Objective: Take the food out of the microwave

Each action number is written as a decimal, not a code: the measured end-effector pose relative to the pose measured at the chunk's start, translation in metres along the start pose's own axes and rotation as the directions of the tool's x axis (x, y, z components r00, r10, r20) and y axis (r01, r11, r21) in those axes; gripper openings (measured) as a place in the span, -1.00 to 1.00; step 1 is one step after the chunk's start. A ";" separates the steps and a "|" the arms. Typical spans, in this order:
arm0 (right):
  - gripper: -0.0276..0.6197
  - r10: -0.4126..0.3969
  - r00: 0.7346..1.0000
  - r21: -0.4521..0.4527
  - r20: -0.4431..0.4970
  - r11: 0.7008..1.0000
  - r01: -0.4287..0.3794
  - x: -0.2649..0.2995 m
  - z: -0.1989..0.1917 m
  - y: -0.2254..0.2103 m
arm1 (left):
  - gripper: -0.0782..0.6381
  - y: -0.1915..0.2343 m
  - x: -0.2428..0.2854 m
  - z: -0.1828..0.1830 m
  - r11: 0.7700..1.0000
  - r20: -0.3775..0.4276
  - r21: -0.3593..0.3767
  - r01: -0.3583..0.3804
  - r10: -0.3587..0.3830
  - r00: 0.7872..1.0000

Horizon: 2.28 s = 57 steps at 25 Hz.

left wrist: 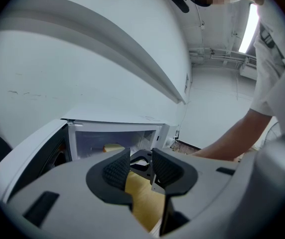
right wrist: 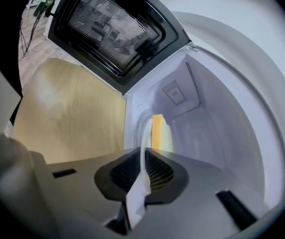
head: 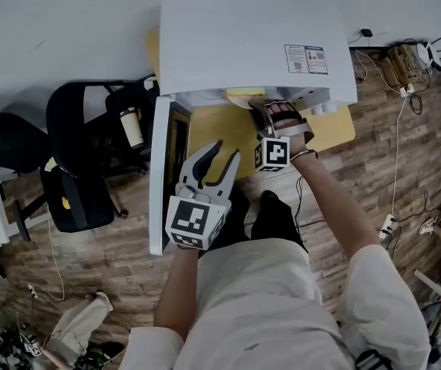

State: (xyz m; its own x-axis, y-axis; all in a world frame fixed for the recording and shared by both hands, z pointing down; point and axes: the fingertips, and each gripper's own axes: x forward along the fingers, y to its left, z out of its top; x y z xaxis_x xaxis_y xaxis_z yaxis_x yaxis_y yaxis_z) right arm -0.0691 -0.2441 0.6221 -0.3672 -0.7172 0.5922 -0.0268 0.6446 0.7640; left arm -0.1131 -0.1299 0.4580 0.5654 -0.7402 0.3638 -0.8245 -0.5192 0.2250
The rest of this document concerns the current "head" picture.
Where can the white plate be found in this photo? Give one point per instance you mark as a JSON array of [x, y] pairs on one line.
[[241, 101]]

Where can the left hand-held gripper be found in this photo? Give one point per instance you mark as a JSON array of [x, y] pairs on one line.
[[195, 218]]

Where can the black bag yellow mark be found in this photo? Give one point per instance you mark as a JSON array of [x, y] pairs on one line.
[[81, 202]]

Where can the person's right forearm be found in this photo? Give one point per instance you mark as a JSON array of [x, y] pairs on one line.
[[332, 199]]

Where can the black office chair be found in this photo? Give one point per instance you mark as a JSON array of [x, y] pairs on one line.
[[66, 129]]

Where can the yellow toast food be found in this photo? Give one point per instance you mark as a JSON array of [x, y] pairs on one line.
[[243, 91]]

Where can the paper coffee cup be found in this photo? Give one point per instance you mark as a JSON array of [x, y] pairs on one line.
[[132, 129]]

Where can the person's white shirt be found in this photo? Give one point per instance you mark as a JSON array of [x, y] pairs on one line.
[[259, 303]]

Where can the white microwave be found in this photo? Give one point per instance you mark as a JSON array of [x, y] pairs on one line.
[[243, 33]]

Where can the white router with antennas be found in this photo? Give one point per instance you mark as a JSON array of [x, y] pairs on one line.
[[425, 52]]

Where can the white power strip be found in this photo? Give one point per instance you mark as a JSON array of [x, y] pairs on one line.
[[407, 89], [388, 226]]

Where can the yellow wooden table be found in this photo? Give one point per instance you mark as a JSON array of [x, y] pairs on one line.
[[224, 125]]

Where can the black plug adapter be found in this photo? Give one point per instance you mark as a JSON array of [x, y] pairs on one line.
[[366, 33]]

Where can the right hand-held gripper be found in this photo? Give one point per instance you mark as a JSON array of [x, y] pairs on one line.
[[276, 152]]

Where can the person's black trousers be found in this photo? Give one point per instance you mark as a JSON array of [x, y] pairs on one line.
[[274, 222]]

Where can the person's right hand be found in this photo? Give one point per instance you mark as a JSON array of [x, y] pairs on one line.
[[282, 110]]

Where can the person's left forearm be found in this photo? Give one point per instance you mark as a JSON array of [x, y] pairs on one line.
[[176, 291]]

